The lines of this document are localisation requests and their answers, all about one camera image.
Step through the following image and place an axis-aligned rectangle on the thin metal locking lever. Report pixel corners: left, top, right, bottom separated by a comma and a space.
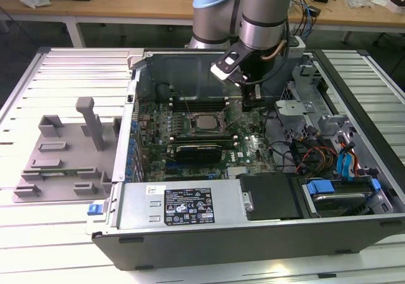
182, 97, 193, 121

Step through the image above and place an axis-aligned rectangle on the coloured wire bundle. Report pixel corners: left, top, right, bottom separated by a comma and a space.
296, 145, 339, 173

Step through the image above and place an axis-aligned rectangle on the metal socket cover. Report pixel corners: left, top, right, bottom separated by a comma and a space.
221, 101, 247, 130

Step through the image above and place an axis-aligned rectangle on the wooden desk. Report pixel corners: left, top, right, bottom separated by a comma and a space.
0, 0, 405, 49

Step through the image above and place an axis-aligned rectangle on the grey parts rack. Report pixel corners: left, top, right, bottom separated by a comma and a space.
12, 96, 123, 204

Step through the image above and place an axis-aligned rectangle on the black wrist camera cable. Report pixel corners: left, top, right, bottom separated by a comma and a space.
245, 20, 294, 86

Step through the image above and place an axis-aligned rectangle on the green RAM stick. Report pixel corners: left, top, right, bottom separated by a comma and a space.
40, 169, 96, 176

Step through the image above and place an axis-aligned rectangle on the black power cable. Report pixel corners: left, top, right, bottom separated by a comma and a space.
263, 108, 304, 174

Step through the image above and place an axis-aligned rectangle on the green motherboard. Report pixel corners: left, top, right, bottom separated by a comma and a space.
134, 100, 281, 182

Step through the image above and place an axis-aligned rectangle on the black round case speaker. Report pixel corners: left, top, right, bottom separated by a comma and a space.
156, 83, 172, 102

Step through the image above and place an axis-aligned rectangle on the black PC case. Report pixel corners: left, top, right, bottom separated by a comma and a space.
85, 48, 405, 271

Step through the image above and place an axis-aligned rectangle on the silver power supply unit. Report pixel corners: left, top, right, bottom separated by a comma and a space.
116, 179, 254, 232

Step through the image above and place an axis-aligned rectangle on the silver CPU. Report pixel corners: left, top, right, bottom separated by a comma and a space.
193, 114, 222, 131

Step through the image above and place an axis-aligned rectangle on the CPU socket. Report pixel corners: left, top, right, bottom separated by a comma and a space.
189, 111, 228, 134

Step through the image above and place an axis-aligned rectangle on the silver chipset heatsink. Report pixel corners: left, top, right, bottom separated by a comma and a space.
227, 166, 250, 180

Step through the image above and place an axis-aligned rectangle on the silver metal drive cage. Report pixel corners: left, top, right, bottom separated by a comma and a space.
273, 63, 351, 142

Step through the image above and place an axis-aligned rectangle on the black plastic shroud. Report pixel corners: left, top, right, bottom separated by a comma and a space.
236, 171, 302, 222

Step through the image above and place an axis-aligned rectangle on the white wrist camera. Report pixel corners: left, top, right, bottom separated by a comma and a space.
209, 43, 254, 86

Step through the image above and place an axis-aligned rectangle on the blue disk carrier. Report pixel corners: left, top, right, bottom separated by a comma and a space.
306, 178, 382, 218

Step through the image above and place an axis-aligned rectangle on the black graphics card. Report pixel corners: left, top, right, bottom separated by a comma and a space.
175, 143, 223, 165

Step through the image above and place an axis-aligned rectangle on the blue flat wire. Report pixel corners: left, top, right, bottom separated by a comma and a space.
336, 152, 349, 181
343, 140, 358, 181

